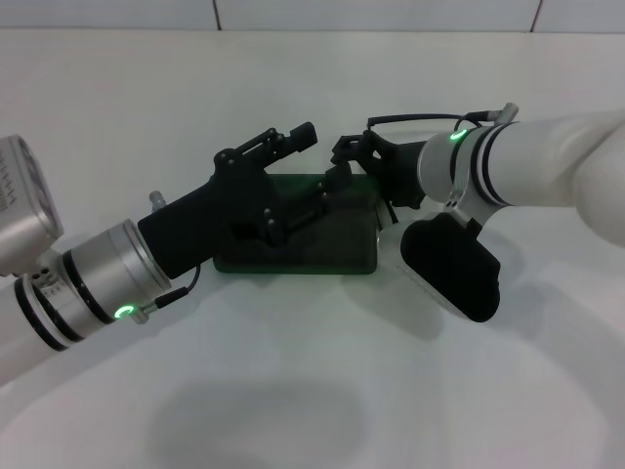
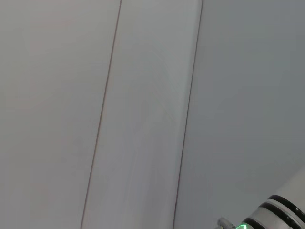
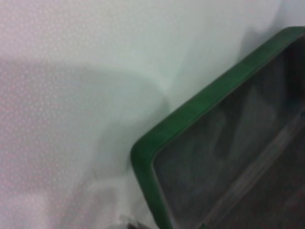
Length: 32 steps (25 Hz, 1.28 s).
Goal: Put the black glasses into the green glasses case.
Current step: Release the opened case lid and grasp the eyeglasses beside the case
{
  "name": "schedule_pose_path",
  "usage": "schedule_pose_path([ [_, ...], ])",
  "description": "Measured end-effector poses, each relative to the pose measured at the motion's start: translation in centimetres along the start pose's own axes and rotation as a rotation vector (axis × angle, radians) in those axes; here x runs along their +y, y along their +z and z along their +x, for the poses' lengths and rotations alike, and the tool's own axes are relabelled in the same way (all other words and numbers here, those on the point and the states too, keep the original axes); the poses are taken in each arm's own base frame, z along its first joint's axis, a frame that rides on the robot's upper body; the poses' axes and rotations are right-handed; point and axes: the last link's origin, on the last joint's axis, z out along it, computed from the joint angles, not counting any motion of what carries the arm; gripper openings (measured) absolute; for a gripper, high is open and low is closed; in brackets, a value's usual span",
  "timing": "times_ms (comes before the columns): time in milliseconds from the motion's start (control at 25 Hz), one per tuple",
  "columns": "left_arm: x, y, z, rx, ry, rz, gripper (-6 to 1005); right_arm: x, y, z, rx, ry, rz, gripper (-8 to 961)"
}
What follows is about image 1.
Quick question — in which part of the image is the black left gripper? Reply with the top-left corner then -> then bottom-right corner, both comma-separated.
138,120 -> 354,280

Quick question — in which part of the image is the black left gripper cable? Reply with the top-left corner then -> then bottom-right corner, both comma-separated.
131,190 -> 203,326

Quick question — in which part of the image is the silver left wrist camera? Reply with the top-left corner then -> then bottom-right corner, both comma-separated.
0,135 -> 65,280

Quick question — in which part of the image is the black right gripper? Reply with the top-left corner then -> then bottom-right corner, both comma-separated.
330,133 -> 431,210

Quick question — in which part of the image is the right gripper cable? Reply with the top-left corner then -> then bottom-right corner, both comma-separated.
365,101 -> 522,144

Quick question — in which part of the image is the green glasses case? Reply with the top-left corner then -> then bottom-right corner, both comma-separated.
213,173 -> 381,277

